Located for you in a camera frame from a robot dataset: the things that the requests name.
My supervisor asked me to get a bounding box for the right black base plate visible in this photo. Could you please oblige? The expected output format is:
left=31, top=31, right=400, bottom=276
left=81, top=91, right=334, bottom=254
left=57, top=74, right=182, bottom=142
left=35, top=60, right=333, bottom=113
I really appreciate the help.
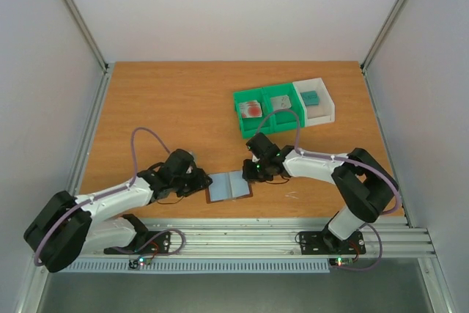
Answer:
left=295, top=230, right=366, bottom=255

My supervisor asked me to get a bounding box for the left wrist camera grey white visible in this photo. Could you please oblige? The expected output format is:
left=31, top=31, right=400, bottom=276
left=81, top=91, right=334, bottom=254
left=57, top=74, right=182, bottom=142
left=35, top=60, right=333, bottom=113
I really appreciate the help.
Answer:
left=186, top=151, right=196, bottom=174

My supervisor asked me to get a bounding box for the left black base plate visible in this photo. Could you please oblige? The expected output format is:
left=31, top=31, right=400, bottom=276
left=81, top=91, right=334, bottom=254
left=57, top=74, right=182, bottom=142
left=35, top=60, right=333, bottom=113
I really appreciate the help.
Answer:
left=103, top=232, right=171, bottom=255

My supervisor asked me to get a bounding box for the teal card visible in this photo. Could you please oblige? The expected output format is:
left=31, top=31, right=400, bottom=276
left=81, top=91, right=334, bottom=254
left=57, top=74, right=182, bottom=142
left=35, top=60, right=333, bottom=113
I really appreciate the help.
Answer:
left=300, top=90, right=320, bottom=106

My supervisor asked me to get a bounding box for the green double bin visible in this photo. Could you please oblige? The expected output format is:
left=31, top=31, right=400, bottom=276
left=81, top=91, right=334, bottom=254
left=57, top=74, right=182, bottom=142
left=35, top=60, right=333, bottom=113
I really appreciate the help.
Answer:
left=232, top=83, right=304, bottom=139

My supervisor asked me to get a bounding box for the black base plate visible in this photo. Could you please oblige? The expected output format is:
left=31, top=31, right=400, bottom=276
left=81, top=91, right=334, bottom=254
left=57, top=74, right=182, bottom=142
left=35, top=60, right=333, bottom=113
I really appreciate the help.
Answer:
left=103, top=232, right=171, bottom=255
left=295, top=230, right=366, bottom=255

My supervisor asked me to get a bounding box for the right controller board with leds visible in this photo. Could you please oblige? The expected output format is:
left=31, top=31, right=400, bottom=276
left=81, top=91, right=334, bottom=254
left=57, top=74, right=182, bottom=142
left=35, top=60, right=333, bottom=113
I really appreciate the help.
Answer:
left=329, top=257, right=358, bottom=267

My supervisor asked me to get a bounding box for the left aluminium upright profile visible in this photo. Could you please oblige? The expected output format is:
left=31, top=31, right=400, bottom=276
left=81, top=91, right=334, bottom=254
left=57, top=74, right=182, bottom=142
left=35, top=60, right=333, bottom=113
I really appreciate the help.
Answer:
left=63, top=0, right=109, bottom=73

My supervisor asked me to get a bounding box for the brown leather card holder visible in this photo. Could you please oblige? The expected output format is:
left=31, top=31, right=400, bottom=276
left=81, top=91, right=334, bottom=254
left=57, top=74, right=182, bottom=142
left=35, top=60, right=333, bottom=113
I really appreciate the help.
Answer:
left=206, top=171, right=253, bottom=204

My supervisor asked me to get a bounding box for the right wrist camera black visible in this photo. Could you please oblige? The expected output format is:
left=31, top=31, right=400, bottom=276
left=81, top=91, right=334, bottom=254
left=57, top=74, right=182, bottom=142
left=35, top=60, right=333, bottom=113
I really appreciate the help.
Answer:
left=245, top=133, right=280, bottom=160

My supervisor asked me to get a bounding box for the grey card in bin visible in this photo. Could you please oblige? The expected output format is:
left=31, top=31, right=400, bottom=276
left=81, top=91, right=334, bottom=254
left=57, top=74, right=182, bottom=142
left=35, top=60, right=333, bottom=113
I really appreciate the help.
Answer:
left=270, top=95, right=292, bottom=111

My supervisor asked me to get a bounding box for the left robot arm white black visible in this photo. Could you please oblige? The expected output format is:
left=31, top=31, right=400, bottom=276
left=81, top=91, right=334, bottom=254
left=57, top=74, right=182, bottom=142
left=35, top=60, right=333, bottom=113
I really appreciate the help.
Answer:
left=23, top=149, right=213, bottom=273

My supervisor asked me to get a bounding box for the left controller board with leds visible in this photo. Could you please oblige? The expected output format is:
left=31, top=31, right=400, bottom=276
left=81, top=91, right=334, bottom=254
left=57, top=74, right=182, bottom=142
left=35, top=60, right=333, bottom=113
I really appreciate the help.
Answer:
left=128, top=257, right=152, bottom=270

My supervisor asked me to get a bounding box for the red white card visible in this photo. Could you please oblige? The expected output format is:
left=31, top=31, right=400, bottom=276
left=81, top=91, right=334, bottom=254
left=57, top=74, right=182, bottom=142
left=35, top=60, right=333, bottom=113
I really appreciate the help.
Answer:
left=240, top=107, right=263, bottom=119

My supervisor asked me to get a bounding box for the aluminium front rail frame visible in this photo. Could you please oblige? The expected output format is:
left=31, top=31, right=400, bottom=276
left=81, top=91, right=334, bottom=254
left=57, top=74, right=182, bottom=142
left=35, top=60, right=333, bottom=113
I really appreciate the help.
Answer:
left=141, top=216, right=436, bottom=258

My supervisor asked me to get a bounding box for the aluminium upright profile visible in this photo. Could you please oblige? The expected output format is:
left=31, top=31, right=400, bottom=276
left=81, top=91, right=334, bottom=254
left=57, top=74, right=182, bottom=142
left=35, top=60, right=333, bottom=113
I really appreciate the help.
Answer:
left=63, top=0, right=109, bottom=73
left=360, top=0, right=408, bottom=75

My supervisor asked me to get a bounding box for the blue slotted cable duct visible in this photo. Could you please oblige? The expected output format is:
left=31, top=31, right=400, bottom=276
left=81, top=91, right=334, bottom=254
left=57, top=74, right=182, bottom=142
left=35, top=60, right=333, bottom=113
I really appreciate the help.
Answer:
left=63, top=258, right=330, bottom=275

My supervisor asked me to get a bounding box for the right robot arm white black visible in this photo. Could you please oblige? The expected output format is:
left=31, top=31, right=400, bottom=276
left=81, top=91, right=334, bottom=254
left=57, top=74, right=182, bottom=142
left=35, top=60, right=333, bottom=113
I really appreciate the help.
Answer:
left=242, top=146, right=402, bottom=254

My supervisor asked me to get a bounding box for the right aluminium upright profile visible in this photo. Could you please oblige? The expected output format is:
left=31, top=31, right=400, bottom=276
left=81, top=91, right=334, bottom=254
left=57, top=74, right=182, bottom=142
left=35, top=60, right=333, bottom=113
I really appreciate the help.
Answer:
left=360, top=0, right=408, bottom=75

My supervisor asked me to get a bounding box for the controller board with leds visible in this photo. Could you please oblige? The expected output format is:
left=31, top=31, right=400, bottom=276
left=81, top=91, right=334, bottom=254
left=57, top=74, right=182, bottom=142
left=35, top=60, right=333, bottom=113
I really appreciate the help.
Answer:
left=329, top=257, right=358, bottom=267
left=128, top=257, right=152, bottom=270

